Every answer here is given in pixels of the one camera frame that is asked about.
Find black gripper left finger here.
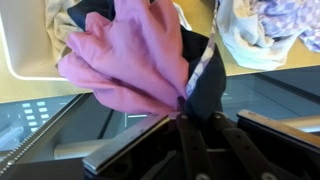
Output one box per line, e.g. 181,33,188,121
82,112,216,180

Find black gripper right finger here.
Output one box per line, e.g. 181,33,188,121
209,109,320,180

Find magenta pink cloth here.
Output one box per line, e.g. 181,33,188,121
57,0,190,116

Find navy blue cloth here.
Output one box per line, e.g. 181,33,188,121
66,0,228,122

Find white plastic storage container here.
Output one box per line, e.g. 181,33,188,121
0,0,93,82

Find metal window handrail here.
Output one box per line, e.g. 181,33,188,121
53,138,116,161

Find blind bead chain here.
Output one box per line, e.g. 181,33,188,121
0,94,85,176

